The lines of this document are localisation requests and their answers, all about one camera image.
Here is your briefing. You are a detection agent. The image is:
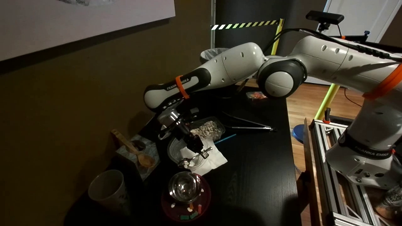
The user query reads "white paper napkin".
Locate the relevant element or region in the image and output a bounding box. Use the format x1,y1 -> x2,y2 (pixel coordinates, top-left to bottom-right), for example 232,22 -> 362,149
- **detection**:
180,136 -> 230,177

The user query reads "wooden board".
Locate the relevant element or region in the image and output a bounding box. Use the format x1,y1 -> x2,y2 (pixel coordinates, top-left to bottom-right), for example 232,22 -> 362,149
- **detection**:
303,118 -> 325,226

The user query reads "yellow green stand leg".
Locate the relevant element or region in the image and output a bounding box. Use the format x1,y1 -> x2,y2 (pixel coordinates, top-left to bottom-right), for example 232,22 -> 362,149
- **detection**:
315,82 -> 342,121

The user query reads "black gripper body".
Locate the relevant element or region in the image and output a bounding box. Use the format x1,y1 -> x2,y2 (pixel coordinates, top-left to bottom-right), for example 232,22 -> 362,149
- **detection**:
157,106 -> 199,146

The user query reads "clear container with white pieces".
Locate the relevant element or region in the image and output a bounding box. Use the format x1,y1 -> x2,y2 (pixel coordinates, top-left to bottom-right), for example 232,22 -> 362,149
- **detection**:
190,116 -> 228,140

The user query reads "trash bin with white bag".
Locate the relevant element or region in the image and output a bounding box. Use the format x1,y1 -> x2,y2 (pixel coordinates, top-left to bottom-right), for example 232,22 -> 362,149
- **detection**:
199,46 -> 230,65

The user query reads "striped caution tape pillar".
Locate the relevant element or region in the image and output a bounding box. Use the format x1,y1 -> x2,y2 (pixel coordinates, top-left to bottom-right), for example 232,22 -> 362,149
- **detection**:
210,0 -> 292,55

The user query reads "red round plate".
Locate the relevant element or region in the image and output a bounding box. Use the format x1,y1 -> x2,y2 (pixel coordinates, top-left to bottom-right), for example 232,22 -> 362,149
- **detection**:
160,174 -> 213,223

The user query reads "black camera stand bar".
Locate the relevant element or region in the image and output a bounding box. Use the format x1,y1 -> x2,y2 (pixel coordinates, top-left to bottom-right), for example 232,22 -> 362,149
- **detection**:
335,28 -> 402,54

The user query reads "white wall board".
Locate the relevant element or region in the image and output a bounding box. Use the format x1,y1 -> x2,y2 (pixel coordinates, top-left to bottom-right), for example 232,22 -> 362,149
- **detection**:
0,0 -> 178,64

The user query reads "blue straw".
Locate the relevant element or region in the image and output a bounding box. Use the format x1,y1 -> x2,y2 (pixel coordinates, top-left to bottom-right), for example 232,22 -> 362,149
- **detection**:
214,131 -> 238,144

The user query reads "white door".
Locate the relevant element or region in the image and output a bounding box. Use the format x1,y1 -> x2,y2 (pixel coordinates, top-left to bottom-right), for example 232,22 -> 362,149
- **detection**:
325,0 -> 402,44

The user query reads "blue round object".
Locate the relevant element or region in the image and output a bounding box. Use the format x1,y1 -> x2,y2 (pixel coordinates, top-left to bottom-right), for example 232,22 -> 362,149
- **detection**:
291,123 -> 312,144

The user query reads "grey patterned block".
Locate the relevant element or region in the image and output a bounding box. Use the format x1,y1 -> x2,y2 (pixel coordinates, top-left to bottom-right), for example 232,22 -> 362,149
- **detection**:
116,133 -> 163,182

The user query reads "black camera on stand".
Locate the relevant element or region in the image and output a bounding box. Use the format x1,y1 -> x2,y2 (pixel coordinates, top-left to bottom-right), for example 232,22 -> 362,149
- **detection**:
304,8 -> 346,32

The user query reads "aluminium profile frame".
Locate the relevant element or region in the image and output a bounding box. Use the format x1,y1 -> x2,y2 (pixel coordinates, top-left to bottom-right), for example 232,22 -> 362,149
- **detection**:
312,118 -> 402,226

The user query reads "clear plastic bowl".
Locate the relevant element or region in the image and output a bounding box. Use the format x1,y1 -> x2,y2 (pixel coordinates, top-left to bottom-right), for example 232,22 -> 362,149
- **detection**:
166,134 -> 199,170

